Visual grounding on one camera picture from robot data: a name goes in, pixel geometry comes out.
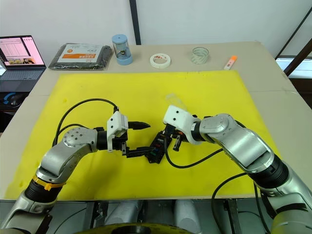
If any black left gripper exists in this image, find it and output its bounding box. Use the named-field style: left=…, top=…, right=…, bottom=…
left=114, top=121, right=153, bottom=159

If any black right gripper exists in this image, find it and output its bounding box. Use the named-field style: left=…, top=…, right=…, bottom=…
left=166, top=124, right=184, bottom=151

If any black fuse box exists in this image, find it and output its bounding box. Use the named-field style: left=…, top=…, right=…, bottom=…
left=145, top=131, right=169, bottom=164

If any clear plastic fuse box cover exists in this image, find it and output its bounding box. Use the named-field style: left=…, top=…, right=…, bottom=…
left=165, top=93, right=187, bottom=110

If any yellow foam mat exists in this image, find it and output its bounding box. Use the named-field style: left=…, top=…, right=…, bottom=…
left=4, top=71, right=281, bottom=201

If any white tape roll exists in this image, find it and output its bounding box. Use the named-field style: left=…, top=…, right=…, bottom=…
left=149, top=53, right=172, bottom=69

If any grey rounded cylinder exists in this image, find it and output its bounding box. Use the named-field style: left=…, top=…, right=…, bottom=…
left=107, top=200, right=144, bottom=230
left=174, top=199, right=202, bottom=234

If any clear tape roll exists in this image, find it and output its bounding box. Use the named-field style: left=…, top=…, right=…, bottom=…
left=191, top=46, right=210, bottom=65

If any blue clear pencil sharpener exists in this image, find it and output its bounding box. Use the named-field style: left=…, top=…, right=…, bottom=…
left=111, top=34, right=134, bottom=65

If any white orange marker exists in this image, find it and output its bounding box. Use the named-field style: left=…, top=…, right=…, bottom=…
left=223, top=55, right=237, bottom=71

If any yellow black round disc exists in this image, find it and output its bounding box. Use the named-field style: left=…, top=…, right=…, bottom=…
left=80, top=223, right=191, bottom=234

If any black package with orange label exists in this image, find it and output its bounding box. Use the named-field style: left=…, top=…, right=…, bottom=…
left=48, top=42, right=114, bottom=72

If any black computer mouse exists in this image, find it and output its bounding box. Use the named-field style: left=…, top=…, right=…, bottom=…
left=9, top=93, right=25, bottom=108

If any grey open laptop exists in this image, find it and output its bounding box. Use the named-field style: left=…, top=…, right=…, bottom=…
left=0, top=35, right=47, bottom=93

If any dark mouse pad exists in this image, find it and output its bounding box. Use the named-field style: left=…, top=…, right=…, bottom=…
left=0, top=91, right=32, bottom=112

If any dark brown diagonal bar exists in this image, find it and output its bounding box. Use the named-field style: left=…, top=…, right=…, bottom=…
left=284, top=40, right=312, bottom=77

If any thin black diagonal rod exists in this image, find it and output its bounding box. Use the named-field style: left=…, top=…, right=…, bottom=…
left=274, top=8, right=312, bottom=59

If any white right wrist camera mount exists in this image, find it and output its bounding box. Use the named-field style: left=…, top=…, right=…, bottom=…
left=162, top=105, right=203, bottom=145

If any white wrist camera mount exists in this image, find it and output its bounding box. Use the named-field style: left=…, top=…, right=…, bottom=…
left=162, top=105, right=203, bottom=145
left=106, top=111, right=129, bottom=152

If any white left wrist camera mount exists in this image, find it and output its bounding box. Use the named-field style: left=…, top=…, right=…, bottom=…
left=106, top=111, right=129, bottom=152

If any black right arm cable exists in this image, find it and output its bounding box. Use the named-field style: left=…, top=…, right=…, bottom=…
left=164, top=136, right=271, bottom=232

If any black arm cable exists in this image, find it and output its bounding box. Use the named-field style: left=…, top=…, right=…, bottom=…
left=55, top=98, right=120, bottom=148
left=164, top=136, right=271, bottom=232

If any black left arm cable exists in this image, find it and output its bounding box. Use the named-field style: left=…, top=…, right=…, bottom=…
left=55, top=98, right=120, bottom=148

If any black vertical post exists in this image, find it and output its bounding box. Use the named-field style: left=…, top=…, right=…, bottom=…
left=129, top=0, right=142, bottom=45

